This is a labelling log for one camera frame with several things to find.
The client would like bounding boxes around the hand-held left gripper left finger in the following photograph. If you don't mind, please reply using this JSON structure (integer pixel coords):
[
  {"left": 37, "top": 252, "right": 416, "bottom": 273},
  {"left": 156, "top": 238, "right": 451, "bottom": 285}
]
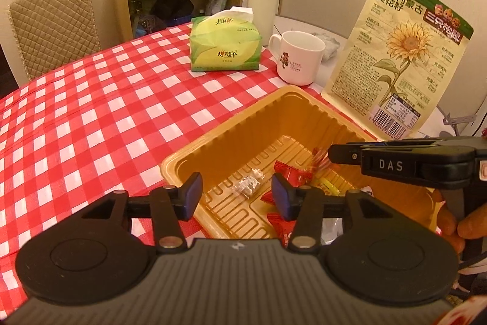
[{"left": 66, "top": 172, "right": 204, "bottom": 254}]

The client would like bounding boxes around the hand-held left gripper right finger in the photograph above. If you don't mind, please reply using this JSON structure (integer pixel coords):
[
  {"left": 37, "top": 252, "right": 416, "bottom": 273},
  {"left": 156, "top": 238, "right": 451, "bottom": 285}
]
[{"left": 271, "top": 172, "right": 408, "bottom": 254}]

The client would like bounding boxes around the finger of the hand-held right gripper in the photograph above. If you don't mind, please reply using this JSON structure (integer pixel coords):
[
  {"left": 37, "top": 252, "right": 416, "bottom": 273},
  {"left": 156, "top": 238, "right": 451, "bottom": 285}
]
[
  {"left": 328, "top": 143, "right": 363, "bottom": 165},
  {"left": 344, "top": 136, "right": 475, "bottom": 150}
]

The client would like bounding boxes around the large red snack packet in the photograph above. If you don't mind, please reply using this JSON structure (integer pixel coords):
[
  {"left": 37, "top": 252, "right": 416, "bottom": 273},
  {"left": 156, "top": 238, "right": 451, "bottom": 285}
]
[{"left": 274, "top": 161, "right": 314, "bottom": 185}]

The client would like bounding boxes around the yellow green snack packet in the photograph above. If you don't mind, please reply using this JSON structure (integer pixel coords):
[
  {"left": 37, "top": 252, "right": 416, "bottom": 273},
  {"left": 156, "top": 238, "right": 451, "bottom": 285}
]
[{"left": 317, "top": 178, "right": 340, "bottom": 196}]

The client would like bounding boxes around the small clear snack packet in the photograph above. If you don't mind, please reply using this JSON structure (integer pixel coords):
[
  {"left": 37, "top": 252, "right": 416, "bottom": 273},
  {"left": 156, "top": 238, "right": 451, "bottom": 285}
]
[{"left": 230, "top": 168, "right": 265, "bottom": 201}]

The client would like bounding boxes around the silver snack packet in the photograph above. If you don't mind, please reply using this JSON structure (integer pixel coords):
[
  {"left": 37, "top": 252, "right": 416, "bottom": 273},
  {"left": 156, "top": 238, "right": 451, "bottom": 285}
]
[{"left": 323, "top": 218, "right": 345, "bottom": 246}]

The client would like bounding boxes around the yellow plastic tray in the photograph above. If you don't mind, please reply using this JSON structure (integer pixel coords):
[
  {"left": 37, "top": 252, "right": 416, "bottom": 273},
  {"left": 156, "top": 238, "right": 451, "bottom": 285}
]
[{"left": 160, "top": 84, "right": 444, "bottom": 240}]

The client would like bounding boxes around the person's right hand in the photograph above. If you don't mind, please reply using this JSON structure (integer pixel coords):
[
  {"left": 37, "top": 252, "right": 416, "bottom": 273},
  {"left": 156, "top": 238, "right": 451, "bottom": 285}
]
[{"left": 433, "top": 191, "right": 487, "bottom": 254}]

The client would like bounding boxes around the sunflower seed bag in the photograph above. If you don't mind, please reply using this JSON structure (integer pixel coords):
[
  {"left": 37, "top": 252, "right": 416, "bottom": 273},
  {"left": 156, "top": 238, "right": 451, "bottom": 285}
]
[{"left": 321, "top": 0, "right": 474, "bottom": 141}]

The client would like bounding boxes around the white mug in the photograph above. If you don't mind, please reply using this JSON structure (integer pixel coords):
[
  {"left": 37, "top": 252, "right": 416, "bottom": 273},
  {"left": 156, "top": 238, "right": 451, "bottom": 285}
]
[{"left": 268, "top": 30, "right": 327, "bottom": 87}]

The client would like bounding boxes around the crumpled clear plastic bag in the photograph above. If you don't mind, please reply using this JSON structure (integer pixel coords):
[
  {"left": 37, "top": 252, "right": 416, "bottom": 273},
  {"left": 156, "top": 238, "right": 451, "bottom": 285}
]
[{"left": 314, "top": 31, "right": 349, "bottom": 61}]

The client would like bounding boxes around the red checked tablecloth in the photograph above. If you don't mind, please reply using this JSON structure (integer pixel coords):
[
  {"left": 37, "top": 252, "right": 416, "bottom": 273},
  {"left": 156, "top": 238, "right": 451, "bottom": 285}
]
[{"left": 0, "top": 22, "right": 381, "bottom": 306}]

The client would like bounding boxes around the green tissue pack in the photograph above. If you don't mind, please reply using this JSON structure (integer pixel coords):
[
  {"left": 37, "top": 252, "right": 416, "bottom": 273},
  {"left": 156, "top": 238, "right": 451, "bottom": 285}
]
[{"left": 189, "top": 6, "right": 263, "bottom": 72}]

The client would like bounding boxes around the white thermos bottle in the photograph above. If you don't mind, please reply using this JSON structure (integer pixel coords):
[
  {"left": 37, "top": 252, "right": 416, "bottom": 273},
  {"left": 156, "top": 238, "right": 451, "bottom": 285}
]
[{"left": 247, "top": 0, "right": 281, "bottom": 38}]

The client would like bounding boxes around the black bag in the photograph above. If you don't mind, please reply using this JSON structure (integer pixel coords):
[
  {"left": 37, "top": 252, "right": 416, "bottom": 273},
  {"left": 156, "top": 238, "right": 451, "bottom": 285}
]
[{"left": 152, "top": 0, "right": 194, "bottom": 29}]

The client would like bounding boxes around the beige quilted chair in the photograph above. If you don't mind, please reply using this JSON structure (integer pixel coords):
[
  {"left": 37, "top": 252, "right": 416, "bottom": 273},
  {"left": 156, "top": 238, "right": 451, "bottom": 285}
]
[{"left": 8, "top": 0, "right": 103, "bottom": 82}]

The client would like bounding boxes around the grey metal wire object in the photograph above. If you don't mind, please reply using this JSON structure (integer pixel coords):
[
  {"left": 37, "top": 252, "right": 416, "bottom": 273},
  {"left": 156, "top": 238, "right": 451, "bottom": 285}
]
[{"left": 437, "top": 106, "right": 477, "bottom": 137}]

